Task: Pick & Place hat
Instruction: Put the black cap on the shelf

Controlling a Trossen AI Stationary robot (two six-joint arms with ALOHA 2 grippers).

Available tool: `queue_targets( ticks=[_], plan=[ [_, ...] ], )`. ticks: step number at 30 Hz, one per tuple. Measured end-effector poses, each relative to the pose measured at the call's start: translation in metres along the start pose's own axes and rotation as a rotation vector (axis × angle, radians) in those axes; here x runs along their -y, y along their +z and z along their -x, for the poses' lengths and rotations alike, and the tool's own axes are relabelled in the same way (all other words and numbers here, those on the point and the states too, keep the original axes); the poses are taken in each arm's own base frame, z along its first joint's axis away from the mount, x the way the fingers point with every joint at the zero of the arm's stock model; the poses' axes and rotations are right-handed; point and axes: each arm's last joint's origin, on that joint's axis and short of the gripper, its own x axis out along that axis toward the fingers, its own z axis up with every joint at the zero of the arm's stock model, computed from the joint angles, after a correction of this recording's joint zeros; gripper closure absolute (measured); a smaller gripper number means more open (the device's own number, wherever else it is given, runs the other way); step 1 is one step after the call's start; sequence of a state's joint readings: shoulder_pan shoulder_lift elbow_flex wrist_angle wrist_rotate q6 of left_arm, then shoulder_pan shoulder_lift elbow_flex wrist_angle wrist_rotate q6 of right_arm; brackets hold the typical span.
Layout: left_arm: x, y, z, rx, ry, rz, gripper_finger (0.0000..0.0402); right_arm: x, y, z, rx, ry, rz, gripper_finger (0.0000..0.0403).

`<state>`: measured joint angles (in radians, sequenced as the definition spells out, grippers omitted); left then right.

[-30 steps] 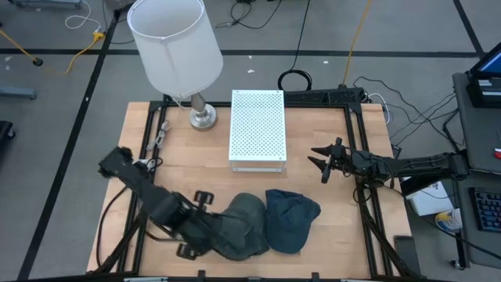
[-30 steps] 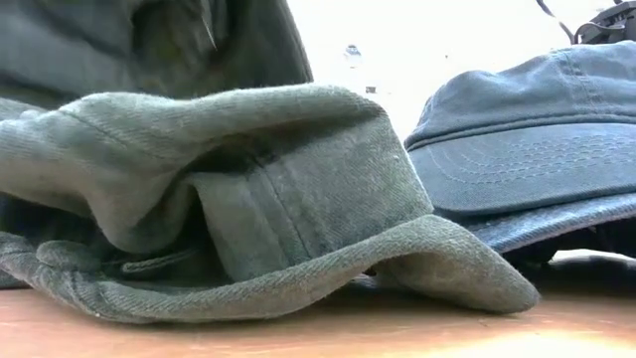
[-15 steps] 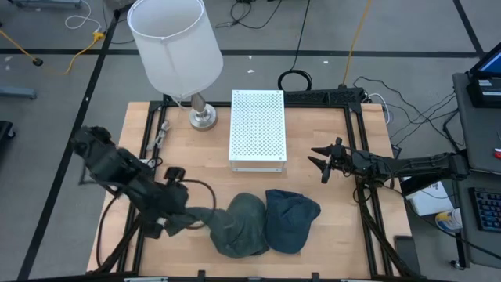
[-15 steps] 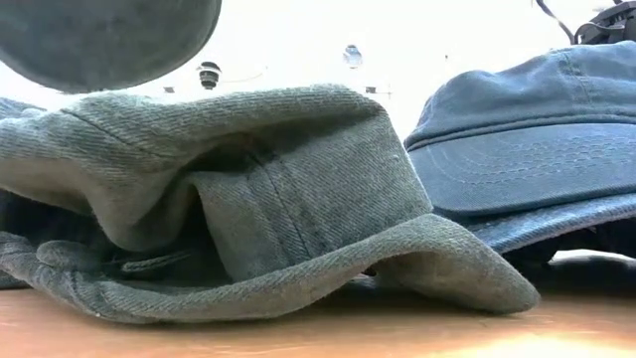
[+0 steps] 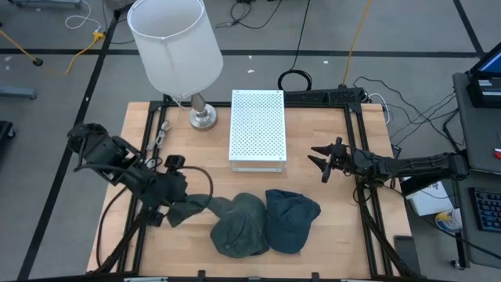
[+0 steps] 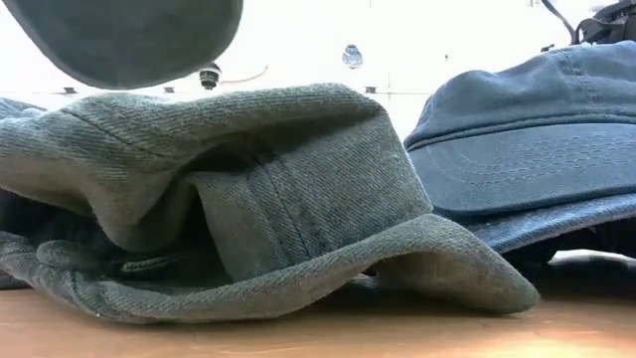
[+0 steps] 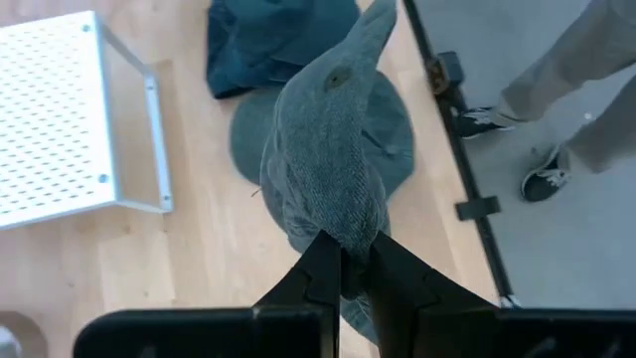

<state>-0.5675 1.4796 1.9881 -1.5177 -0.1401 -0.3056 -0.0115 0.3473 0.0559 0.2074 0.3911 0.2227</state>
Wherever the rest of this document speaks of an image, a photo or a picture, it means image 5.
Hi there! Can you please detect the black loose cable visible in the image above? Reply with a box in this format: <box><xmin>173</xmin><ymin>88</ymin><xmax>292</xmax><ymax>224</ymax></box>
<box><xmin>216</xmin><ymin>0</ymin><xmax>283</xmax><ymax>31</ymax></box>

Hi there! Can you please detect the black phone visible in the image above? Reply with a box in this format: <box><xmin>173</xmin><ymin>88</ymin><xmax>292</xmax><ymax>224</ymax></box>
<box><xmin>392</xmin><ymin>234</ymin><xmax>423</xmax><ymax>277</ymax></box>

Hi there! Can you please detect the white cardboard box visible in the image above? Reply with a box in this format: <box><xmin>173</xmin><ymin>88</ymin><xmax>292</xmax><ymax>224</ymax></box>
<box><xmin>405</xmin><ymin>180</ymin><xmax>455</xmax><ymax>218</ymax></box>

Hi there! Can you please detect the black cable with coil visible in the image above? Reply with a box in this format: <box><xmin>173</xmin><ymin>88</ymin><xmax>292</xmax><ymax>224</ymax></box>
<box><xmin>276</xmin><ymin>0</ymin><xmax>314</xmax><ymax>92</ymax></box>

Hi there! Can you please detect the black laptop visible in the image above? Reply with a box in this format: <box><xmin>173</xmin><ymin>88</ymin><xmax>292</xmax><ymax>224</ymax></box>
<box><xmin>465</xmin><ymin>41</ymin><xmax>501</xmax><ymax>110</ymax></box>

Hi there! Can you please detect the white coiled cable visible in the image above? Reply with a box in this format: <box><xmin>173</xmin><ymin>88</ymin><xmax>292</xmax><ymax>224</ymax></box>
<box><xmin>146</xmin><ymin>119</ymin><xmax>171</xmax><ymax>153</ymax></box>

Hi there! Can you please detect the black flat bar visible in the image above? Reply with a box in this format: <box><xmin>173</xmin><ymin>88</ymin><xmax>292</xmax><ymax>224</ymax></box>
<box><xmin>398</xmin><ymin>175</ymin><xmax>445</xmax><ymax>197</ymax></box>

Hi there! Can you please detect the black power strip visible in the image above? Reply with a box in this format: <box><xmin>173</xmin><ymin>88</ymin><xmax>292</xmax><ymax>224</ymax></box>
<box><xmin>284</xmin><ymin>86</ymin><xmax>366</xmax><ymax>106</ymax></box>

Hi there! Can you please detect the grey metal bar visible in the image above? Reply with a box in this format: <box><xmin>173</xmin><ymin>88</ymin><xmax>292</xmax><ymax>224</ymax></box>
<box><xmin>0</xmin><ymin>85</ymin><xmax>38</xmax><ymax>100</ymax></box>

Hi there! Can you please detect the white looped cable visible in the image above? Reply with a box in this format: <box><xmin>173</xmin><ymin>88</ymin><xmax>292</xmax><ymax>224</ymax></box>
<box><xmin>366</xmin><ymin>92</ymin><xmax>392</xmax><ymax>126</ymax></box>

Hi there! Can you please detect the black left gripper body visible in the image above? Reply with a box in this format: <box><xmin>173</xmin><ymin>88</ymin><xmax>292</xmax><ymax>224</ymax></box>
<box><xmin>146</xmin><ymin>154</ymin><xmax>189</xmax><ymax>229</ymax></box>

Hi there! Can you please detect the white loose cable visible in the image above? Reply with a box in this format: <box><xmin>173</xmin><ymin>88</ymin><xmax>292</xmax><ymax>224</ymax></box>
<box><xmin>64</xmin><ymin>0</ymin><xmax>103</xmax><ymax>33</ymax></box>

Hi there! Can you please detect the yellow extension cable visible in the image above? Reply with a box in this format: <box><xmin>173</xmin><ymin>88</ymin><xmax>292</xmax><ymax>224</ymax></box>
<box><xmin>0</xmin><ymin>27</ymin><xmax>106</xmax><ymax>76</ymax></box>

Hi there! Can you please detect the black caster foot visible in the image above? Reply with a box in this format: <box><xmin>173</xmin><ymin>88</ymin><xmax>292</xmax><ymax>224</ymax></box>
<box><xmin>0</xmin><ymin>120</ymin><xmax>16</xmax><ymax>143</ymax></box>

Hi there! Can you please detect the white perforated metal shelf riser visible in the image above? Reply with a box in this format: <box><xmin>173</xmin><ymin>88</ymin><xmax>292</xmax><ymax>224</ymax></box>
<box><xmin>228</xmin><ymin>89</ymin><xmax>288</xmax><ymax>173</ymax></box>

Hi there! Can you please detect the white container blue yellow label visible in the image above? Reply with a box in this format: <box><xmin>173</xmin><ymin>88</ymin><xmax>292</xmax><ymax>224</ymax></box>
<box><xmin>434</xmin><ymin>208</ymin><xmax>464</xmax><ymax>233</ymax></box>

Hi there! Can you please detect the grey side table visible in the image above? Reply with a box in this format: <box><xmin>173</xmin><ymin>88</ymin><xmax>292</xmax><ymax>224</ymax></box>
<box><xmin>452</xmin><ymin>71</ymin><xmax>501</xmax><ymax>175</ymax></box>

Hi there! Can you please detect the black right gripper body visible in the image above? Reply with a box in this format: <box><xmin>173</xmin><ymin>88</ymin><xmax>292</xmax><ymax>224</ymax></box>
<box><xmin>319</xmin><ymin>136</ymin><xmax>355</xmax><ymax>184</ymax></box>

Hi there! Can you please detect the black thin cable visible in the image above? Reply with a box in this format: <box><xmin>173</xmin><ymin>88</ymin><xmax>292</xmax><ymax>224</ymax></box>
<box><xmin>351</xmin><ymin>75</ymin><xmax>473</xmax><ymax>154</ymax></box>

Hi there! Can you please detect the black aluminium extrusion frame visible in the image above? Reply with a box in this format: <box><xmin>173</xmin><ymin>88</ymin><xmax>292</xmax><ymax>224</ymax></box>
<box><xmin>86</xmin><ymin>99</ymin><xmax>426</xmax><ymax>282</ymax></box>

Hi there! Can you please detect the grey desk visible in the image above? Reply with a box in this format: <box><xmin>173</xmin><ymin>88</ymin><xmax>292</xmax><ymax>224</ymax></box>
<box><xmin>452</xmin><ymin>168</ymin><xmax>501</xmax><ymax>270</ymax></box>

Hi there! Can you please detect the orange cable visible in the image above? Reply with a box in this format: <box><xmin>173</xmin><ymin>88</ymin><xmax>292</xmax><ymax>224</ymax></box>
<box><xmin>341</xmin><ymin>0</ymin><xmax>373</xmax><ymax>88</ymax></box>

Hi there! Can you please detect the blue denim cap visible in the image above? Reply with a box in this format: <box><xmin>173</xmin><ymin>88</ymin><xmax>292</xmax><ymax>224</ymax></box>
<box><xmin>264</xmin><ymin>189</ymin><xmax>323</xmax><ymax>255</ymax></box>

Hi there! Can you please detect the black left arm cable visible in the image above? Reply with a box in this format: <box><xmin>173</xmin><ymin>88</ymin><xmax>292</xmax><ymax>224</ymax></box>
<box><xmin>96</xmin><ymin>186</ymin><xmax>131</xmax><ymax>271</ymax></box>

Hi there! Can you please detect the white shade silver table lamp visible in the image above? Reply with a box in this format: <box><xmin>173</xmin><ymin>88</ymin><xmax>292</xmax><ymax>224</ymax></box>
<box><xmin>127</xmin><ymin>0</ymin><xmax>225</xmax><ymax>132</ymax></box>

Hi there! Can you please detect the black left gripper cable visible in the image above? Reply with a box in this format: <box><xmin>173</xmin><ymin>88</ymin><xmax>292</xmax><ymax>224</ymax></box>
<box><xmin>178</xmin><ymin>165</ymin><xmax>214</xmax><ymax>204</ymax></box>

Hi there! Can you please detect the black keyboard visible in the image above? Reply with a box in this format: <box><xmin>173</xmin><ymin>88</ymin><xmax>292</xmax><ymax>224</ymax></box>
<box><xmin>468</xmin><ymin>186</ymin><xmax>501</xmax><ymax>233</ymax></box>

